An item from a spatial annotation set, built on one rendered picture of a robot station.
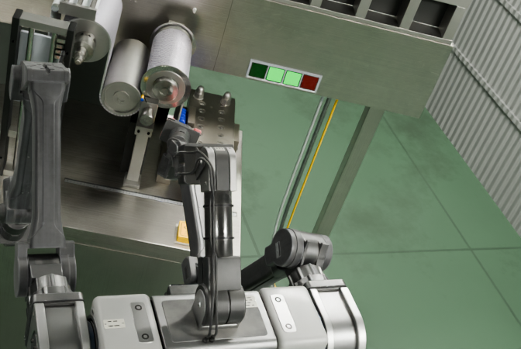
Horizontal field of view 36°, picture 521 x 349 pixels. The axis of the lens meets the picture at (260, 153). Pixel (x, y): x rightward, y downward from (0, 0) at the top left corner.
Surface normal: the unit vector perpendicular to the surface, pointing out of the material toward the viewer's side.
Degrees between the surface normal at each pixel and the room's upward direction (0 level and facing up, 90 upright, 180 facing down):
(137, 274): 90
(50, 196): 44
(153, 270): 90
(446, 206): 0
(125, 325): 0
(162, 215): 0
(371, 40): 90
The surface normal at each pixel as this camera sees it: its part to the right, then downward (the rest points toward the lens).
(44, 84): 0.40, -0.11
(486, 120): -0.92, -0.02
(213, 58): 0.00, 0.60
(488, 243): 0.26, -0.77
